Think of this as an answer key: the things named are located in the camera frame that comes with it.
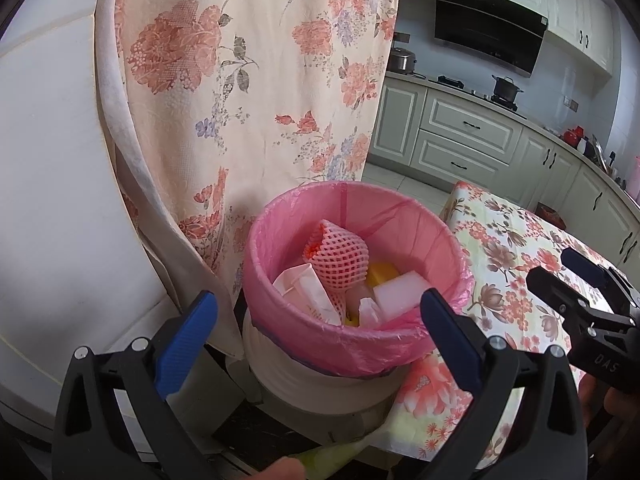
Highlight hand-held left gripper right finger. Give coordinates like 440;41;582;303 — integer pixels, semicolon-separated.
420;287;588;480

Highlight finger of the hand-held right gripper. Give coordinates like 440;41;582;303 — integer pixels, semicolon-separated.
560;247;636;311
526;266;638;333

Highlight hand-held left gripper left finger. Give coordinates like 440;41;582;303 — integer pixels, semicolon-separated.
52;290;221;480

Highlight white foam block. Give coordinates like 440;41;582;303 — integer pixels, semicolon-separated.
372;270;432;318

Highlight trash bin with pink liner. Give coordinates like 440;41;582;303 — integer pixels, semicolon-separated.
241;181;475;416

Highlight printed paper bag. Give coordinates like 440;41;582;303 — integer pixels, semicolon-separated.
272;264;341;326

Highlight round pink foam fruit net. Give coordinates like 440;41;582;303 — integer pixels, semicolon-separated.
304;219;372;292

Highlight person's right hand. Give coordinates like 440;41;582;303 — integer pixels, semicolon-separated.
602;387;640;421

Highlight person's left hand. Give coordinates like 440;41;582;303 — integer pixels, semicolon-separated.
267;455;307;480

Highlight floral tablecloth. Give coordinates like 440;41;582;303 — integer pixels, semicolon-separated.
295;181;621;480

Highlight dark bin with red bag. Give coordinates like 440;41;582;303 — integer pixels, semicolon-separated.
535;202;567;231

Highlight steel dish tray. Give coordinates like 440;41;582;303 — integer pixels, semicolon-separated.
590;135;618;176

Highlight white lower cabinets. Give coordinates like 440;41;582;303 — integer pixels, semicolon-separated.
367;71;640;271

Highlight white cabinets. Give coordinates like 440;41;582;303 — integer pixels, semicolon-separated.
367;71;640;271
400;0;616;78

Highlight black cooking pot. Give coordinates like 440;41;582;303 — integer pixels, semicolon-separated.
491;75;525;103

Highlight white appliance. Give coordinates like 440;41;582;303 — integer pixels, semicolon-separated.
0;7;251;441

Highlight black gas stove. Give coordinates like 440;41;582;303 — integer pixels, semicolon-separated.
437;76;521;111

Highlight floral curtain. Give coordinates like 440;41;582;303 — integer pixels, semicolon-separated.
95;0;405;361

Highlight white upper cabinets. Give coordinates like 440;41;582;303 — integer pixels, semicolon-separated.
400;0;616;78

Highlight black range hood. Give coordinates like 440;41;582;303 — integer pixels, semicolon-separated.
434;0;548;78

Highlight steel pressure cooker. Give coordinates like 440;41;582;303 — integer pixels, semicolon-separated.
387;47;417;75

